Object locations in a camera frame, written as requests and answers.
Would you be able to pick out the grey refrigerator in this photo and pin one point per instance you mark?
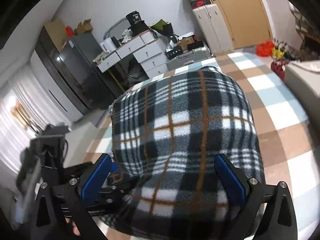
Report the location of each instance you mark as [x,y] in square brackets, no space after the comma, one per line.
[82,65]

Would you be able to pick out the wooden shoe rack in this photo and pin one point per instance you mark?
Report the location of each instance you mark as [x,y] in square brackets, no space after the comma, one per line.
[307,45]

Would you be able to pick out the orange plastic bag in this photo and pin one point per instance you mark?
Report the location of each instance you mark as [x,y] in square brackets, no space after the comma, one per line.
[265,48]

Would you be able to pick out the flat cardboard sheet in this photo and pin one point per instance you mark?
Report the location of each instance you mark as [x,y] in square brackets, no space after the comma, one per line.
[55,33]

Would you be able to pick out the pile of assorted shoes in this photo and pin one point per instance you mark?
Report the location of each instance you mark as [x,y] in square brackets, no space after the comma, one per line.
[281,52]

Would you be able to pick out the person's left hand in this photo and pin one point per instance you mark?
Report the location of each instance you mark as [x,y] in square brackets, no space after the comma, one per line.
[74,228]

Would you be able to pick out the black round tub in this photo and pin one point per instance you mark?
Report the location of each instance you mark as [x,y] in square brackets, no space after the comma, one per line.
[134,18]

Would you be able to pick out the white kettle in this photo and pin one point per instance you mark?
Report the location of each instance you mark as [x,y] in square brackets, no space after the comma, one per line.
[106,45]

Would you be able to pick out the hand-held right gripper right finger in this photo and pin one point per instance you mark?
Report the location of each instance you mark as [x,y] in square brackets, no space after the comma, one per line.
[230,182]

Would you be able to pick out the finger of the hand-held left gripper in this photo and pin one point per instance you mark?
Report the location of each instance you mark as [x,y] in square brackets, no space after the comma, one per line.
[122,182]
[114,168]

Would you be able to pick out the red sneaker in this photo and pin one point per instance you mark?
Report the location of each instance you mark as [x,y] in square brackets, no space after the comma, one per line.
[278,70]

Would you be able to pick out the white drawer desk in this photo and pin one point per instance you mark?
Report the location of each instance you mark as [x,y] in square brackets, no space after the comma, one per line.
[150,55]

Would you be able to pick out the plaid fleece jacket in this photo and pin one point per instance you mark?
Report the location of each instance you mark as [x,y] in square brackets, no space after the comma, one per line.
[187,135]

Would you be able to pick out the white suitcase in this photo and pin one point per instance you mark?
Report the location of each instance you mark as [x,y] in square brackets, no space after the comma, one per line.
[212,30]

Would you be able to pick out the black wrapped bouquet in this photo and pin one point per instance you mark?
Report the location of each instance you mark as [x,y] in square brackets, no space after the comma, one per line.
[162,28]

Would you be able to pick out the flat black box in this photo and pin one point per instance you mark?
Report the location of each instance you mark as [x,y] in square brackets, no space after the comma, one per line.
[195,47]

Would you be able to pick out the black backpack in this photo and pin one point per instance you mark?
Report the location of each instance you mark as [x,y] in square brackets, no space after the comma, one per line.
[136,71]

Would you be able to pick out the black red logo shoe box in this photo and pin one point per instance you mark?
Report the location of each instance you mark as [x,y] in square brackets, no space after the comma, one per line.
[201,3]

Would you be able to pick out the brown and black box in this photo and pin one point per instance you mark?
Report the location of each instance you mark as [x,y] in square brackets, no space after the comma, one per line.
[187,42]

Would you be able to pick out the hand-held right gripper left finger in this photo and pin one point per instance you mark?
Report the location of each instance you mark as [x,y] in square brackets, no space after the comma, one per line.
[96,180]

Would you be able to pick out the dark glass wardrobe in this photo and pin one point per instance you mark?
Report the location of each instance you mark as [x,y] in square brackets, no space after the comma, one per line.
[47,52]

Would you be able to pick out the arched grey mirror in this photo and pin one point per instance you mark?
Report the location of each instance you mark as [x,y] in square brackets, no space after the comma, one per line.
[112,27]

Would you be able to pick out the black thermos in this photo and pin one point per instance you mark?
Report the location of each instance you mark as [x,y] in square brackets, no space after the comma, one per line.
[114,42]

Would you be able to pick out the wooden door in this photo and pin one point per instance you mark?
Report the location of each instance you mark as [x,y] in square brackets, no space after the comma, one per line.
[242,12]

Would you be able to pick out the silver suitcase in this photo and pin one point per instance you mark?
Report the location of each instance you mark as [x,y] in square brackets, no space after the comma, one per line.
[190,60]

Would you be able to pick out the checkered bed sheet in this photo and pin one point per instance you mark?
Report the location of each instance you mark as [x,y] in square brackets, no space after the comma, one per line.
[275,130]

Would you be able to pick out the open cardboard box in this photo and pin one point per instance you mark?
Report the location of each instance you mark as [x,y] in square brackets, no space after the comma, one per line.
[83,27]

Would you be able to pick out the black box with yellow dots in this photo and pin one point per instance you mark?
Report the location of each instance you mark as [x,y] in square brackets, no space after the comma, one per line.
[173,53]

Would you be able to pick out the white curtain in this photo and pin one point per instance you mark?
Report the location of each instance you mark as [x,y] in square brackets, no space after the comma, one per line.
[15,120]

